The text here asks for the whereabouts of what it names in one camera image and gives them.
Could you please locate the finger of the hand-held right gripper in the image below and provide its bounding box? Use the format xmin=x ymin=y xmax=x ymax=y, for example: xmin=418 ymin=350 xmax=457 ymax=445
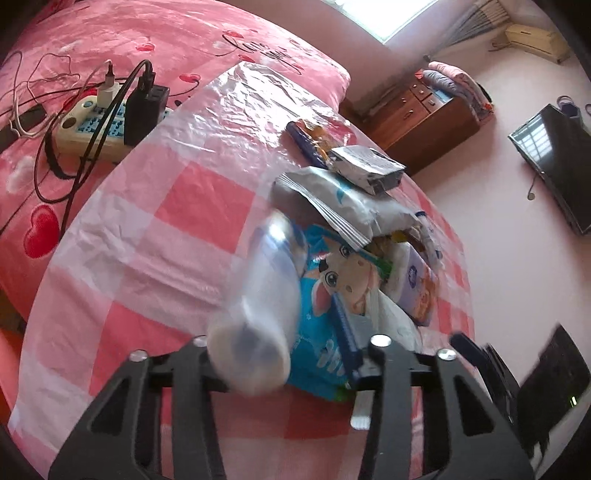
xmin=450 ymin=332 xmax=520 ymax=416

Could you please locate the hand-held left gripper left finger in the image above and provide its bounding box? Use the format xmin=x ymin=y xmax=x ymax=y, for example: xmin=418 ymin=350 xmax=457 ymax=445
xmin=48 ymin=336 xmax=232 ymax=480

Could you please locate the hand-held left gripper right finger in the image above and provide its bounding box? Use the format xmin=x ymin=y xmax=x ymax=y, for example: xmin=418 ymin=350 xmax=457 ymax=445
xmin=332 ymin=293 xmax=536 ymax=480

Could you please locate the clear plastic bottle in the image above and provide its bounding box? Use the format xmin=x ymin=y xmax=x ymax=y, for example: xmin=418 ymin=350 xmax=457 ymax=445
xmin=205 ymin=210 xmax=308 ymax=398

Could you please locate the dark blue orange snack wrapper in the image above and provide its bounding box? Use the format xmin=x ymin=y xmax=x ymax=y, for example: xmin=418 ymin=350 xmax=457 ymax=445
xmin=285 ymin=119 xmax=356 ymax=169

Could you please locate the blue cow print snack bag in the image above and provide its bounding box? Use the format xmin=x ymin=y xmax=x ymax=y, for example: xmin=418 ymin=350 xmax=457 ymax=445
xmin=286 ymin=224 xmax=416 ymax=402

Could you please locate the purple orange tissue pack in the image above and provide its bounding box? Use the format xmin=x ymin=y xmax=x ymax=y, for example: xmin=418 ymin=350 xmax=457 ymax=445
xmin=392 ymin=244 xmax=439 ymax=326

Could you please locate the white grey plastic bag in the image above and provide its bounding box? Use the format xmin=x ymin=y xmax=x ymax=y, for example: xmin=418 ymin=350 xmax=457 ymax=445
xmin=270 ymin=166 xmax=444 ymax=250

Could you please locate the pink checked plastic tablecloth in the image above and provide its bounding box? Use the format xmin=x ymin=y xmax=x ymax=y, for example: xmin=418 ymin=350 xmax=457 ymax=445
xmin=9 ymin=62 xmax=476 ymax=480

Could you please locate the silver carton box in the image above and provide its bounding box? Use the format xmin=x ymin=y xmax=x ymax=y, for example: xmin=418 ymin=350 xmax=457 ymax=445
xmin=328 ymin=145 xmax=407 ymax=195

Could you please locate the black flat television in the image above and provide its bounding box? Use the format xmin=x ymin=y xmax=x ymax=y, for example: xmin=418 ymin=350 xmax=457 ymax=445
xmin=508 ymin=104 xmax=591 ymax=236

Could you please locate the brown wooden cabinet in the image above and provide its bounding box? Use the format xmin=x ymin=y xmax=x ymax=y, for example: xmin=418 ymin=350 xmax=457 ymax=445
xmin=339 ymin=69 xmax=483 ymax=176

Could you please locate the black charger block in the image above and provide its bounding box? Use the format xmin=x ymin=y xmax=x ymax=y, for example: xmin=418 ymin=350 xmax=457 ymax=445
xmin=124 ymin=85 xmax=171 ymax=146

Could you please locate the stack of folded blankets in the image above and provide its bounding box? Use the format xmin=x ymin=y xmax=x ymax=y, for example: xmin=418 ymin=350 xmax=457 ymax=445
xmin=422 ymin=60 xmax=495 ymax=123

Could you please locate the cream power strip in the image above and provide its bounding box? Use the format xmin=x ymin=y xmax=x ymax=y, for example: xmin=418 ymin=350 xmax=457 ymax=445
xmin=55 ymin=95 xmax=174 ymax=162

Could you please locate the white charger plug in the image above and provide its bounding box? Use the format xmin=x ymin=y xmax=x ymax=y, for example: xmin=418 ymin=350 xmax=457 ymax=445
xmin=96 ymin=62 xmax=122 ymax=109

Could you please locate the black flat device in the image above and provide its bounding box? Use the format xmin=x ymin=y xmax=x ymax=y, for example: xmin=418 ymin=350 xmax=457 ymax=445
xmin=0 ymin=104 xmax=47 ymax=153

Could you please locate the grey curtain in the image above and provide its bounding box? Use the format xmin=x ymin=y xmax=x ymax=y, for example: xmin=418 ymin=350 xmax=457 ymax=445
xmin=425 ymin=0 xmax=513 ymax=58

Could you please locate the pink heart print bed blanket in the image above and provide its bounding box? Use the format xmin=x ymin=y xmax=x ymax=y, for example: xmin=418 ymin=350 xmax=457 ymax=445
xmin=0 ymin=0 xmax=352 ymax=337

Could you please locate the large bright window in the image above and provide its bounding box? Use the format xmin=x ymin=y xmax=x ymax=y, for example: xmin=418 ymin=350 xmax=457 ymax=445
xmin=323 ymin=0 xmax=439 ymax=44

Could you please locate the white power strip with cables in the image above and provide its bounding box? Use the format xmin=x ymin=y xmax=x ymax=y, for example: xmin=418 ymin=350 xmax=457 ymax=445
xmin=34 ymin=59 xmax=155 ymax=241

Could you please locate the white cable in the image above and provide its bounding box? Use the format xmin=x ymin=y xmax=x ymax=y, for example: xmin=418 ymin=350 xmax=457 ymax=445
xmin=9 ymin=48 xmax=114 ymax=139

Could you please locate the cream wall air conditioner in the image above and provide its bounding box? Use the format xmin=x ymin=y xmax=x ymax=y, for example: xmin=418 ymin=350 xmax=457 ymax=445
xmin=503 ymin=23 xmax=571 ymax=63

